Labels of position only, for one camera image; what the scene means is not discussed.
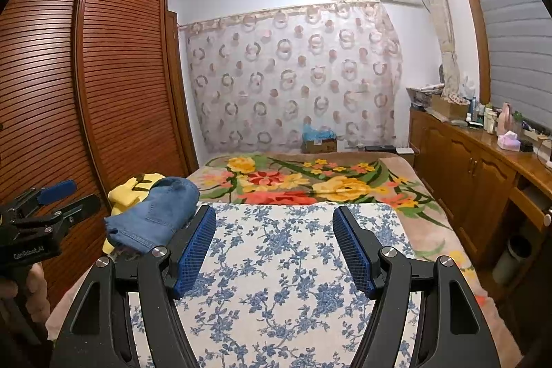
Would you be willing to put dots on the yellow plush toy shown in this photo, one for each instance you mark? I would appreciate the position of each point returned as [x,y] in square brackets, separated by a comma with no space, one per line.
[125,193]

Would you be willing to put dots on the cluster of toiletry bottles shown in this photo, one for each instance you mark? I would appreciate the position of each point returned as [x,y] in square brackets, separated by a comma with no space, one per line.
[485,116]

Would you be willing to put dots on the stack of printed papers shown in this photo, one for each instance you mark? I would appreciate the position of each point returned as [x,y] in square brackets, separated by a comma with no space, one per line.
[425,95]

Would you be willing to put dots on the blue plastic bag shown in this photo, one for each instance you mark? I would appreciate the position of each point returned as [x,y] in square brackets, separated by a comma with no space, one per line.
[317,133]

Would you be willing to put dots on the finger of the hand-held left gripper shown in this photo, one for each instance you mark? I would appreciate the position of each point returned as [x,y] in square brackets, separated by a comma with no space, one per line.
[58,190]
[82,208]

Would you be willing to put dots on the open cardboard box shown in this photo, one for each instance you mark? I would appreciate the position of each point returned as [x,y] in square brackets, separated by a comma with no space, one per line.
[448,107]

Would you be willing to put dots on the slatted wooden wardrobe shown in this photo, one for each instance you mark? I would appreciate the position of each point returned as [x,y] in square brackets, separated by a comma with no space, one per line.
[120,70]

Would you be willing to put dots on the colourful floral blanket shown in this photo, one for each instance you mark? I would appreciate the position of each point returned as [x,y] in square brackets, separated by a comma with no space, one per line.
[280,178]

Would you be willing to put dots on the white blue floral sheet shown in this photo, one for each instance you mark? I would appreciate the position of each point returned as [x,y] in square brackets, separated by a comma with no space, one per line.
[276,264]

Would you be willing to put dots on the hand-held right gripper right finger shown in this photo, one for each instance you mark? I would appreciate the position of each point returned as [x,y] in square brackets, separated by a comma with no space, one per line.
[356,251]

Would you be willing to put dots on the blue denim pants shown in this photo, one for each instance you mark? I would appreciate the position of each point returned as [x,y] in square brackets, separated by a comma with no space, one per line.
[159,208]

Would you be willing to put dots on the circle-patterned sheer curtain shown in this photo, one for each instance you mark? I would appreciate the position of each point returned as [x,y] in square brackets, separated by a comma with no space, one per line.
[293,79]

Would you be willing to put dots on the pink tissue box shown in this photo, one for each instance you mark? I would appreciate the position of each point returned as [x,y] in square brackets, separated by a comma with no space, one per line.
[509,141]

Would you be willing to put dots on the grey waste bin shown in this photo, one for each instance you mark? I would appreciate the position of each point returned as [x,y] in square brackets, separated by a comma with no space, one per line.
[511,262]

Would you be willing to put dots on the grey window blind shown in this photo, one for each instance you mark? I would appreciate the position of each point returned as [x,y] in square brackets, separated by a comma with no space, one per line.
[513,31]

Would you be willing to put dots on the white floor power strip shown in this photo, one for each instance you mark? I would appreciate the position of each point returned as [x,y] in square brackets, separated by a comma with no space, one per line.
[405,151]

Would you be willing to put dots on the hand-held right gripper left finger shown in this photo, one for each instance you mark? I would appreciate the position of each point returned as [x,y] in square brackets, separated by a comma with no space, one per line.
[196,247]

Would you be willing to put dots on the tied beige window curtain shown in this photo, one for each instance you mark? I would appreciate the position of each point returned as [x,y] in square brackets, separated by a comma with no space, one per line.
[444,27]

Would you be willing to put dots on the pink bottle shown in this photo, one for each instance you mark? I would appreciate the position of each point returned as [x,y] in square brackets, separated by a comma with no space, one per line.
[505,118]

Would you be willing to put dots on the person's left hand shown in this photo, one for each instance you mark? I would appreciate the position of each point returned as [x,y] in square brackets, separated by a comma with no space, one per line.
[39,294]

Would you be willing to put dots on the long wooden cabinet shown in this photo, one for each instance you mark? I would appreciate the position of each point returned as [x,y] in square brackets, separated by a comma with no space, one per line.
[461,174]

